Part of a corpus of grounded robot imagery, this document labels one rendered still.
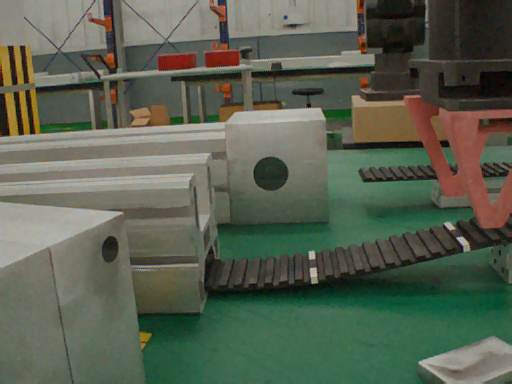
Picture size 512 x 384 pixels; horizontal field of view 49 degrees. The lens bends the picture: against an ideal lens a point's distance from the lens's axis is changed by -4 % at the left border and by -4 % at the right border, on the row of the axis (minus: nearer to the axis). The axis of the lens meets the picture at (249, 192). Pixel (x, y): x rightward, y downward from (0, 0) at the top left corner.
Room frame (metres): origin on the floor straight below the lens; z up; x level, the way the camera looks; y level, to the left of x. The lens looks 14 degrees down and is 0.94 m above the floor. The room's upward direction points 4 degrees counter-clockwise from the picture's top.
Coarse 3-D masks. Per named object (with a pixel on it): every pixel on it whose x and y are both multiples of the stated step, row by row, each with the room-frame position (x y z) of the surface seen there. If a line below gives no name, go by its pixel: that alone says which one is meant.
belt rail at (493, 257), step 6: (498, 246) 0.36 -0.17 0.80; (504, 246) 0.35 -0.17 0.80; (510, 246) 0.34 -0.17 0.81; (492, 252) 0.38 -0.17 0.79; (498, 252) 0.36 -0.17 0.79; (504, 252) 0.35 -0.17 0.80; (510, 252) 0.34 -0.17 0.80; (492, 258) 0.37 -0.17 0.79; (498, 258) 0.36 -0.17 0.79; (504, 258) 0.35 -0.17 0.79; (510, 258) 0.34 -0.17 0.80; (492, 264) 0.37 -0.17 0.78; (498, 264) 0.36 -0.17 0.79; (504, 264) 0.35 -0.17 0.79; (510, 264) 0.35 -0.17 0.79; (498, 270) 0.36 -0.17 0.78; (504, 270) 0.35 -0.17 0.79; (510, 270) 0.34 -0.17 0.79; (504, 276) 0.35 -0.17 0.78; (510, 276) 0.34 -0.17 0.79; (510, 282) 0.34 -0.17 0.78
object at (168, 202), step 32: (96, 160) 0.43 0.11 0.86; (128, 160) 0.42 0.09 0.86; (160, 160) 0.41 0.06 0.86; (192, 160) 0.40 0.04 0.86; (0, 192) 0.34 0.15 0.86; (32, 192) 0.34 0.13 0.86; (64, 192) 0.33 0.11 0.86; (96, 192) 0.33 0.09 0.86; (128, 192) 0.33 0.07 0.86; (160, 192) 0.33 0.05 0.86; (192, 192) 0.34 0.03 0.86; (128, 224) 0.33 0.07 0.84; (160, 224) 0.33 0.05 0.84; (192, 224) 0.33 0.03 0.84; (160, 256) 0.34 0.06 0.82; (192, 256) 0.34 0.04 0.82; (160, 288) 0.33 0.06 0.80; (192, 288) 0.33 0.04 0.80
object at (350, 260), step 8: (336, 248) 0.40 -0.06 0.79; (352, 248) 0.39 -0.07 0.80; (360, 248) 0.39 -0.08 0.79; (336, 256) 0.38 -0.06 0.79; (344, 256) 0.38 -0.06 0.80; (352, 256) 0.37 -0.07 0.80; (360, 256) 0.37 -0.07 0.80; (336, 264) 0.37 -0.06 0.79; (344, 264) 0.36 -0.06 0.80; (352, 264) 0.36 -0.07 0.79; (360, 264) 0.35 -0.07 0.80; (344, 272) 0.35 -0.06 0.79; (352, 272) 0.35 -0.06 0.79; (360, 272) 0.35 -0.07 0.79; (368, 272) 0.35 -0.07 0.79
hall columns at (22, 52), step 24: (0, 0) 3.47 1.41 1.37; (0, 24) 3.45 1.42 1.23; (24, 24) 3.72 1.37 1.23; (0, 48) 3.43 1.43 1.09; (24, 48) 3.65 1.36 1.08; (0, 72) 3.43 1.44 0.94; (24, 72) 3.62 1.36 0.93; (0, 96) 3.43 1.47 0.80; (24, 96) 3.58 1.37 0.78; (0, 120) 3.44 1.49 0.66; (24, 120) 3.55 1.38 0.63
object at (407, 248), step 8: (408, 232) 0.39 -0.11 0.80; (392, 240) 0.38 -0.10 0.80; (400, 240) 0.39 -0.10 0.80; (408, 240) 0.38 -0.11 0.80; (416, 240) 0.38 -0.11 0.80; (392, 248) 0.38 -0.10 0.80; (400, 248) 0.37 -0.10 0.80; (408, 248) 0.37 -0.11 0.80; (416, 248) 0.36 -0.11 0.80; (400, 256) 0.35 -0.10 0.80; (408, 256) 0.35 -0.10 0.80; (416, 256) 0.34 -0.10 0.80; (424, 256) 0.34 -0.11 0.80; (400, 264) 0.35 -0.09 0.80; (408, 264) 0.34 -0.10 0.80
